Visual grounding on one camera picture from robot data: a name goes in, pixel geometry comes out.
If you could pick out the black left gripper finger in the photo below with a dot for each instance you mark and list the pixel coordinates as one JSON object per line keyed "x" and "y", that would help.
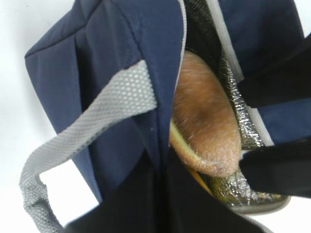
{"x": 281, "y": 169}
{"x": 288, "y": 79}

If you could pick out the brown bread roll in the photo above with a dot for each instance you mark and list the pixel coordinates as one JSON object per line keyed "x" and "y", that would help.
{"x": 204, "y": 131}

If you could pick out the navy blue lunch bag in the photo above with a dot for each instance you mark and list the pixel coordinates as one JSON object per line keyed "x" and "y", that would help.
{"x": 106, "y": 75}

